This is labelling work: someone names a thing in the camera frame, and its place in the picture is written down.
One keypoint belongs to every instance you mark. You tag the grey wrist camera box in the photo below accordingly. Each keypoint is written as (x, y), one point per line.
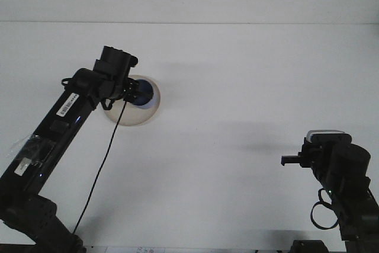
(322, 132)

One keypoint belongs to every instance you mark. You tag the dark base platform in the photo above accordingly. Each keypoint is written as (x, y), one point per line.
(17, 250)

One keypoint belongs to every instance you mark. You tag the pale round plate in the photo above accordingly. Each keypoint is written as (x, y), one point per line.
(139, 115)

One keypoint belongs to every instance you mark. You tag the pale blue cup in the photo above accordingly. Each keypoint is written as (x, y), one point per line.
(147, 88)

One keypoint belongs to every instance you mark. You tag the white printed paper sheet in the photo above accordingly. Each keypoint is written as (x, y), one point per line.
(142, 250)

